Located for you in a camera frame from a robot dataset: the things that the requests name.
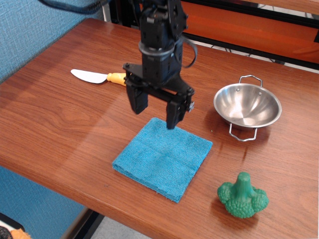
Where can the orange object at corner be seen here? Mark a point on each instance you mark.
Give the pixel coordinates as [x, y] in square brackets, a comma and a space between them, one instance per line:
[19, 234]

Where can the orange panel with black frame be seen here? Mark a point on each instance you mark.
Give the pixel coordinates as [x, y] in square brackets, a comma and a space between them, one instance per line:
[281, 35]

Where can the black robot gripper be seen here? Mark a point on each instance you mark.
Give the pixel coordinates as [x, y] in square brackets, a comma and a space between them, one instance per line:
[159, 75]

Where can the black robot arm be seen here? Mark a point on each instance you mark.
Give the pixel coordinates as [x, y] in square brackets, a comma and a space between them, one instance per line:
[162, 23]

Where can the yellow handled toy knife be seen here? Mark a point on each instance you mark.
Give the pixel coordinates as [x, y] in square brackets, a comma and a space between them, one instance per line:
[98, 78]

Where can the blue cloth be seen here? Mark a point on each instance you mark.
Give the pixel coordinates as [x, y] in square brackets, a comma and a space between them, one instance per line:
[164, 160]

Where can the steel bowl with handles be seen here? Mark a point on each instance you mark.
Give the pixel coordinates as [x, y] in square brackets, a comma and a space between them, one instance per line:
[247, 105]

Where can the black metal table leg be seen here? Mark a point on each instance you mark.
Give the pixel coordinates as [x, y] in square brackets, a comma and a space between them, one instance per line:
[84, 226]

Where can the green toy broccoli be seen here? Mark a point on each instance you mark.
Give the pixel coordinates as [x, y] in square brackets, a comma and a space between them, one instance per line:
[241, 199]

